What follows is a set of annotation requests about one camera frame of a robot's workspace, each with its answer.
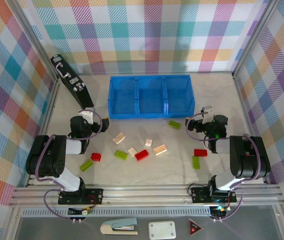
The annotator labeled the green lego brick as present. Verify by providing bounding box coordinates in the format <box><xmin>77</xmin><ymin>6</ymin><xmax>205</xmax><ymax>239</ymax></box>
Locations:
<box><xmin>79</xmin><ymin>159</ymin><xmax>94</xmax><ymax>173</ymax></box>
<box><xmin>167</xmin><ymin>120</ymin><xmax>181</xmax><ymax>130</ymax></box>
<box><xmin>191</xmin><ymin>156</ymin><xmax>201</xmax><ymax>170</ymax></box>
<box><xmin>113</xmin><ymin>149</ymin><xmax>129</xmax><ymax>160</ymax></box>

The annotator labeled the blue three-compartment bin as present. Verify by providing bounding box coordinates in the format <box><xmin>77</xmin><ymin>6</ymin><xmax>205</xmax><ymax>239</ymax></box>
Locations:
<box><xmin>107</xmin><ymin>74</ymin><xmax>197</xmax><ymax>120</ymax></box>

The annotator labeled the black hard case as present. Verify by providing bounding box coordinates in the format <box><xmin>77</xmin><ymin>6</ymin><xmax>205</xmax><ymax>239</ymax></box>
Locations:
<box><xmin>50</xmin><ymin>54</ymin><xmax>95</xmax><ymax>111</ymax></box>

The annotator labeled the pale blue stapler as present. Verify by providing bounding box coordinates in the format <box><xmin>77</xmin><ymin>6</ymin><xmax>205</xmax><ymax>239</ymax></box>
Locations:
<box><xmin>100</xmin><ymin>216</ymin><xmax>139</xmax><ymax>236</ymax></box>

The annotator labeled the red triangular reflector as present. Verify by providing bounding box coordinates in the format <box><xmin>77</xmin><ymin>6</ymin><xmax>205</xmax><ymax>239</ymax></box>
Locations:
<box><xmin>188</xmin><ymin>217</ymin><xmax>203</xmax><ymax>236</ymax></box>

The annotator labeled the grey metal shelf panel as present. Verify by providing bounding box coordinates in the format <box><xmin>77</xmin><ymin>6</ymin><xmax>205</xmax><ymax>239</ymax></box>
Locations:
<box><xmin>14</xmin><ymin>216</ymin><xmax>284</xmax><ymax>240</ymax></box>

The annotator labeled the white rectangular plate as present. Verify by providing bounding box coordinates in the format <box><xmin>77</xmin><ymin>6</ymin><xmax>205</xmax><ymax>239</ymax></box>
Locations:
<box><xmin>148</xmin><ymin>220</ymin><xmax>177</xmax><ymax>240</ymax></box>

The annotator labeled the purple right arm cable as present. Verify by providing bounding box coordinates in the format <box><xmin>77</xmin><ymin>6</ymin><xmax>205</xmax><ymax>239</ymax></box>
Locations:
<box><xmin>185</xmin><ymin>111</ymin><xmax>262</xmax><ymax>223</ymax></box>

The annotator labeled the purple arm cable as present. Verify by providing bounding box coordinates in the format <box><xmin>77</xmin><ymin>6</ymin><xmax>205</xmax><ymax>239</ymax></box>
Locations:
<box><xmin>185</xmin><ymin>111</ymin><xmax>262</xmax><ymax>223</ymax></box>
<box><xmin>34</xmin><ymin>107</ymin><xmax>104</xmax><ymax>222</ymax></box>

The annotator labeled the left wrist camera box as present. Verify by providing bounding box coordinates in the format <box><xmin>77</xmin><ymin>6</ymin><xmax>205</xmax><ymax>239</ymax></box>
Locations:
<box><xmin>78</xmin><ymin>109</ymin><xmax>94</xmax><ymax>125</ymax></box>

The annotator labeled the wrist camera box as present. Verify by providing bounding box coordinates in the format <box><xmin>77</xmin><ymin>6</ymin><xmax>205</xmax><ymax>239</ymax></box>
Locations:
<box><xmin>201</xmin><ymin>105</ymin><xmax>214</xmax><ymax>125</ymax></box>
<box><xmin>78</xmin><ymin>109</ymin><xmax>94</xmax><ymax>125</ymax></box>

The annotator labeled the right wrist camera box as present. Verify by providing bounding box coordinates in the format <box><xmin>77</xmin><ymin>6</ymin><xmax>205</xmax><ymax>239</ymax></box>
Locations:
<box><xmin>201</xmin><ymin>105</ymin><xmax>214</xmax><ymax>125</ymax></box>

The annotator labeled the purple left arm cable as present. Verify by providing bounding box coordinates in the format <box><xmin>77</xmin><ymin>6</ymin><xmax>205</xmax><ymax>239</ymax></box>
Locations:
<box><xmin>34</xmin><ymin>107</ymin><xmax>104</xmax><ymax>222</ymax></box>

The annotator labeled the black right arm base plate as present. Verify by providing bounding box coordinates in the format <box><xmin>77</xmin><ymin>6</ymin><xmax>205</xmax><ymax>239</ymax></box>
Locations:
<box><xmin>190</xmin><ymin>184</ymin><xmax>238</xmax><ymax>204</ymax></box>

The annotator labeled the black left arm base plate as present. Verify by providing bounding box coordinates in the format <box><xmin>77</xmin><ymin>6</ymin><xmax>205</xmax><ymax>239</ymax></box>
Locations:
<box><xmin>58</xmin><ymin>187</ymin><xmax>104</xmax><ymax>206</ymax></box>

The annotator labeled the aluminium mounting rail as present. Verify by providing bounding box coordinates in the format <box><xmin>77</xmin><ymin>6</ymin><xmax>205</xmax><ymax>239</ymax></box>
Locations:
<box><xmin>9</xmin><ymin>183</ymin><xmax>284</xmax><ymax>208</ymax></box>

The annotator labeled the grey slotted cable duct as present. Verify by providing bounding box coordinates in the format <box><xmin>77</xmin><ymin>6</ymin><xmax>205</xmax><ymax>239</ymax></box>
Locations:
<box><xmin>21</xmin><ymin>208</ymin><xmax>213</xmax><ymax>217</ymax></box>

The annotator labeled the aluminium frame post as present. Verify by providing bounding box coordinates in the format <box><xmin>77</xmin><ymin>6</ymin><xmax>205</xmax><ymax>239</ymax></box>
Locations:
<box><xmin>231</xmin><ymin>0</ymin><xmax>283</xmax><ymax>78</ymax></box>
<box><xmin>6</xmin><ymin>0</ymin><xmax>61</xmax><ymax>82</ymax></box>

